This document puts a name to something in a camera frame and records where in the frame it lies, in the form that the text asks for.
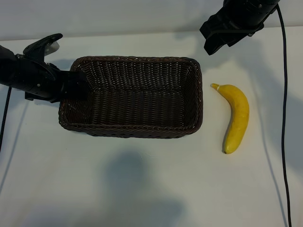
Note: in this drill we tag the dark brown wicker basket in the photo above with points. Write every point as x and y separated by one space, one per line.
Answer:
142 101

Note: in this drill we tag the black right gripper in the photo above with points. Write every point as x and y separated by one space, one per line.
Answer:
241 19

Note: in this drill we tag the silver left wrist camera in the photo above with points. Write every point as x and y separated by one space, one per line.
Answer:
38 46

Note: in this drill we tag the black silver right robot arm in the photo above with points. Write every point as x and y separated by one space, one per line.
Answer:
266 7

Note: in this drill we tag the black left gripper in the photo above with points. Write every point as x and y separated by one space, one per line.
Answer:
39 80

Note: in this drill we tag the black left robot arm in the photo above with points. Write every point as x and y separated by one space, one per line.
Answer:
8 68

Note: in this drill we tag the yellow banana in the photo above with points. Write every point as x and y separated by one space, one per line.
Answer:
240 113

